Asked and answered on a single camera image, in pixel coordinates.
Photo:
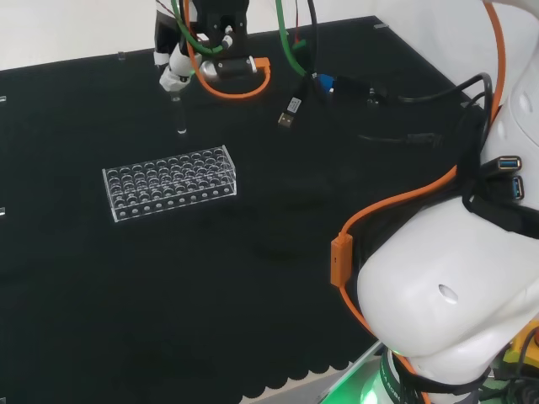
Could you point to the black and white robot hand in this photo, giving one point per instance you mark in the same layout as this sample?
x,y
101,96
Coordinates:
x,y
170,54

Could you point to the clear glass test tube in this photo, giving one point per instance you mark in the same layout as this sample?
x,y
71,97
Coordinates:
x,y
181,118

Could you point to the clear plastic test tube rack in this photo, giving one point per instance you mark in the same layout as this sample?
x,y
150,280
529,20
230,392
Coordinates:
x,y
168,185

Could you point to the blue usb connector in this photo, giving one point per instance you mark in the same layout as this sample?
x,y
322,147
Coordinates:
x,y
325,82

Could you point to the black adapter block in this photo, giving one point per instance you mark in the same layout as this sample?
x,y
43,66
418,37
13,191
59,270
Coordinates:
x,y
353,86

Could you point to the black bench cloth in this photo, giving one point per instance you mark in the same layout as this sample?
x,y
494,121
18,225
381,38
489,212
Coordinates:
x,y
126,294

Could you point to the black hub with blue ports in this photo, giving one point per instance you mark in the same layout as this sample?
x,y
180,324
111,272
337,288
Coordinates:
x,y
507,163

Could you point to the yellow stop button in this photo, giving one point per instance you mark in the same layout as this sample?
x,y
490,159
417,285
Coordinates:
x,y
520,345

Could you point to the grey metal base plate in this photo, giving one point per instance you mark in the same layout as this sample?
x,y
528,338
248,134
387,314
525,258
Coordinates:
x,y
358,379

